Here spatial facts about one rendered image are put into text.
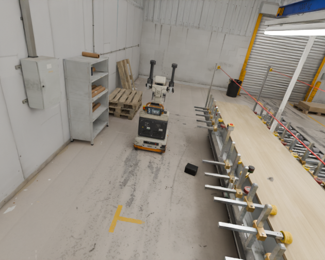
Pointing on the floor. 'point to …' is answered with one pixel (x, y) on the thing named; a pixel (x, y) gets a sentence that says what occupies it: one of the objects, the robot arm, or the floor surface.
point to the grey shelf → (80, 83)
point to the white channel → (304, 50)
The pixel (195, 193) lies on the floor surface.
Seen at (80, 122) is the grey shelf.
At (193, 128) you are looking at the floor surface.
